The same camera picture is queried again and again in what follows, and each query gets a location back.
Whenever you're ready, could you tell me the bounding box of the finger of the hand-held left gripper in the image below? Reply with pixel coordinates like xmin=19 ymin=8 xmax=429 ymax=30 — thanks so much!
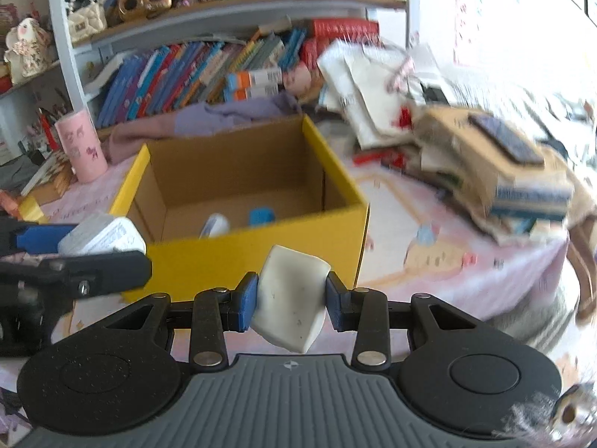
xmin=0 ymin=251 xmax=153 ymax=299
xmin=0 ymin=217 xmax=78 ymax=257

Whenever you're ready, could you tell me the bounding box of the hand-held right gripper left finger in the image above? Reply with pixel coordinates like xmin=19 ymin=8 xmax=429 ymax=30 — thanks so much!
xmin=100 ymin=271 xmax=259 ymax=368

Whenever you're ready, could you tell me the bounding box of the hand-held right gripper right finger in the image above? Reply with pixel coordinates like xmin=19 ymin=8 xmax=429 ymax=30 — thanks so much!
xmin=325 ymin=273 xmax=481 ymax=368

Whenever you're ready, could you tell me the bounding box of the gold tape roll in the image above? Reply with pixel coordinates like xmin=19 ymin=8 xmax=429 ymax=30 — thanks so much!
xmin=19 ymin=196 xmax=50 ymax=222

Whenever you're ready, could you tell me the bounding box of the off-white soap block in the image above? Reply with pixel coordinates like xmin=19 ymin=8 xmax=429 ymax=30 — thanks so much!
xmin=250 ymin=244 xmax=332 ymax=354

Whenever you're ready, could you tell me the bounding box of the yellow cardboard box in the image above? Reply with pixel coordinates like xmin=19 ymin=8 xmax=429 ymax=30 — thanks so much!
xmin=108 ymin=114 xmax=371 ymax=302

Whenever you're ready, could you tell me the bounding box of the white spray bottle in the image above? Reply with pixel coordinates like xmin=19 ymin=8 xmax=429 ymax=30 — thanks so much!
xmin=200 ymin=213 xmax=231 ymax=239

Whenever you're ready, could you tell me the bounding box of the pink checked tablecloth desktop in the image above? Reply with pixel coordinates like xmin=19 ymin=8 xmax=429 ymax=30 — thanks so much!
xmin=0 ymin=140 xmax=574 ymax=448

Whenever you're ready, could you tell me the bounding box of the pink bottle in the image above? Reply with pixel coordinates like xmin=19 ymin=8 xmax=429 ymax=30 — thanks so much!
xmin=0 ymin=191 xmax=22 ymax=218

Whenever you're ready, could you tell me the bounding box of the wooden chessboard box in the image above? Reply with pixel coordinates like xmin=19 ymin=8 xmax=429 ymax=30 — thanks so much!
xmin=21 ymin=154 xmax=75 ymax=206

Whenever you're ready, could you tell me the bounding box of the grey cloth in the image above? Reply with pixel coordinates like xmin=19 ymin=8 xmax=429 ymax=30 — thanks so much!
xmin=0 ymin=159 xmax=43 ymax=192

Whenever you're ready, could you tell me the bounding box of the pink cylindrical humidifier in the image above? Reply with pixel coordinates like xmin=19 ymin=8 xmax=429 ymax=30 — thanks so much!
xmin=55 ymin=108 xmax=108 ymax=184

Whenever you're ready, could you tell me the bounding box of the red tassel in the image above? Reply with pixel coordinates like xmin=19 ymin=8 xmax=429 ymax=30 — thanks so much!
xmin=40 ymin=109 xmax=59 ymax=152

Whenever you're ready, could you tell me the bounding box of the purple pink cloth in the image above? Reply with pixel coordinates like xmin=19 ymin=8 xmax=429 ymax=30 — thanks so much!
xmin=100 ymin=93 xmax=304 ymax=164

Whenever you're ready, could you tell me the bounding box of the white floral bag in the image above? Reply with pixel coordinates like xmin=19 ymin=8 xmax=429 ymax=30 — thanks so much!
xmin=4 ymin=18 xmax=54 ymax=85

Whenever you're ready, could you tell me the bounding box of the pile of brown papers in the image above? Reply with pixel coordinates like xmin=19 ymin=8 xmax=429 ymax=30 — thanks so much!
xmin=410 ymin=105 xmax=576 ymax=243

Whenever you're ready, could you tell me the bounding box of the row of colourful books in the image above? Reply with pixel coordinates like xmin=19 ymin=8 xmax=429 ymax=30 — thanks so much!
xmin=96 ymin=28 xmax=309 ymax=127

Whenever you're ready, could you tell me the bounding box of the orange white box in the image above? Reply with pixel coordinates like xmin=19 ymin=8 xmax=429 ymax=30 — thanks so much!
xmin=224 ymin=85 xmax=281 ymax=102
xmin=226 ymin=68 xmax=283 ymax=89

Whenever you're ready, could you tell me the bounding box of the white crinkled bag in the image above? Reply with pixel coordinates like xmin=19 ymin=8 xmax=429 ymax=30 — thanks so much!
xmin=317 ymin=40 xmax=448 ymax=150

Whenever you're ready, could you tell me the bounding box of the white quilted handbag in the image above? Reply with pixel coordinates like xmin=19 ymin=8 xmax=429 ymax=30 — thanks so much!
xmin=65 ymin=0 xmax=107 ymax=43

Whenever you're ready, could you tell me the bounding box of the pink pig plush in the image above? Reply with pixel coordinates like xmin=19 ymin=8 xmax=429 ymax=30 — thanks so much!
xmin=282 ymin=63 xmax=313 ymax=99

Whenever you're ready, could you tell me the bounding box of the wooden retro speaker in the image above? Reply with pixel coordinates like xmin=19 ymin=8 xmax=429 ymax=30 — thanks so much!
xmin=116 ymin=0 xmax=172 ymax=22

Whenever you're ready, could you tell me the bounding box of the red book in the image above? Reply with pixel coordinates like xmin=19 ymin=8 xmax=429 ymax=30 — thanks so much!
xmin=301 ymin=19 xmax=381 ymax=71

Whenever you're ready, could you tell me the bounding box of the white shelf unit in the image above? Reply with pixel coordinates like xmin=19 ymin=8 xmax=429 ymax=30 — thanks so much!
xmin=0 ymin=0 xmax=411 ymax=159

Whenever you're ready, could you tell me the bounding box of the wall poster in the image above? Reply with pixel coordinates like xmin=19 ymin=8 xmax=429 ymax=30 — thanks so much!
xmin=454 ymin=0 xmax=597 ymax=71

